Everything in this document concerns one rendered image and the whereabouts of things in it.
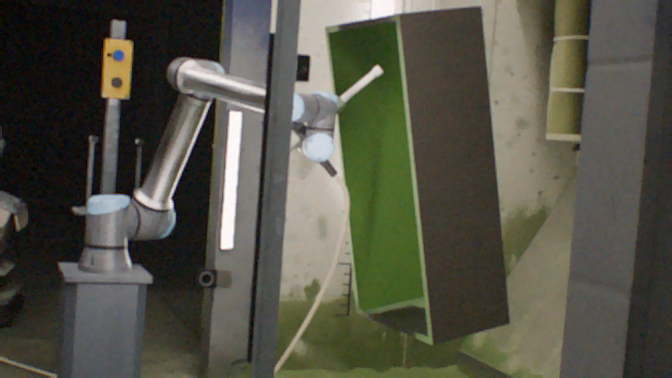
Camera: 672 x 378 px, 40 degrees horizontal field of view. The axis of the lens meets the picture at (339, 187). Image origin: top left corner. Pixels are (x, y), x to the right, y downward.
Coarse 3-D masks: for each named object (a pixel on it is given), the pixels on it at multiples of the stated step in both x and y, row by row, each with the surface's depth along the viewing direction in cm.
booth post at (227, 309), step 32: (256, 0) 419; (224, 32) 429; (256, 32) 421; (224, 64) 425; (256, 64) 422; (224, 128) 419; (256, 128) 424; (256, 160) 425; (256, 192) 426; (224, 256) 423; (224, 288) 425; (224, 320) 426; (224, 352) 427
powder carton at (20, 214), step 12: (0, 192) 545; (0, 204) 508; (12, 204) 512; (24, 204) 542; (0, 216) 506; (12, 216) 521; (24, 216) 538; (0, 228) 510; (12, 228) 542; (0, 240) 512; (0, 252) 531
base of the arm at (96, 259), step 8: (88, 248) 335; (96, 248) 333; (104, 248) 333; (112, 248) 334; (120, 248) 336; (88, 256) 334; (96, 256) 333; (104, 256) 333; (112, 256) 334; (120, 256) 336; (80, 264) 335; (88, 264) 334; (96, 264) 332; (104, 264) 332; (112, 264) 333; (120, 264) 335; (128, 264) 339; (88, 272) 332; (96, 272) 331; (104, 272) 332; (112, 272) 333; (120, 272) 335; (128, 272) 339
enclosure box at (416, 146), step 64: (384, 64) 389; (448, 64) 333; (384, 128) 391; (448, 128) 335; (384, 192) 394; (448, 192) 337; (384, 256) 396; (448, 256) 339; (384, 320) 370; (448, 320) 341
